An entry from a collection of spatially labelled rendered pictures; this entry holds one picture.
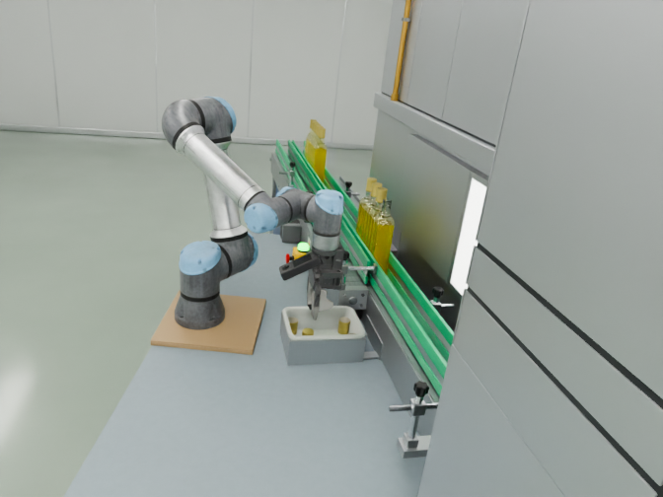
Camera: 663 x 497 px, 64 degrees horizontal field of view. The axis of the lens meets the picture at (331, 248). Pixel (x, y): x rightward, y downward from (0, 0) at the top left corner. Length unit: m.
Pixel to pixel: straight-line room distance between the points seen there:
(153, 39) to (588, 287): 7.08
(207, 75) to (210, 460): 6.49
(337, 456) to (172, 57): 6.55
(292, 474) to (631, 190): 0.94
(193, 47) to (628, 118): 7.03
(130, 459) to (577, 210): 1.03
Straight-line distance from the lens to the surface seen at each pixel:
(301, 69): 7.53
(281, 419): 1.37
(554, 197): 0.59
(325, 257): 1.46
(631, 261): 0.51
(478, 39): 1.60
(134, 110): 7.55
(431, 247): 1.69
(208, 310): 1.63
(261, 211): 1.32
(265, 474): 1.24
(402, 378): 1.45
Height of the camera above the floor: 1.64
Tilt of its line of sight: 23 degrees down
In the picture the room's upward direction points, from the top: 6 degrees clockwise
